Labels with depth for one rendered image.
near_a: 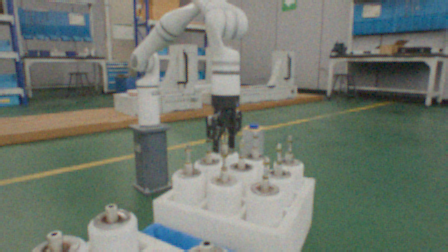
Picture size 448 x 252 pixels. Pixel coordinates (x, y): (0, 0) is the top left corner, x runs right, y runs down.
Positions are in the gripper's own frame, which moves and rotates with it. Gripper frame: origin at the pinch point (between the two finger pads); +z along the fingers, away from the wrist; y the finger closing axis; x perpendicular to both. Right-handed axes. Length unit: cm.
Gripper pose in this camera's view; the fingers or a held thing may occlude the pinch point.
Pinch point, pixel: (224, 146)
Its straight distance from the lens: 75.9
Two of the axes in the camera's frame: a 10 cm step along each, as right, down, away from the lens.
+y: 5.8, -1.7, 7.9
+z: -0.1, 9.8, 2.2
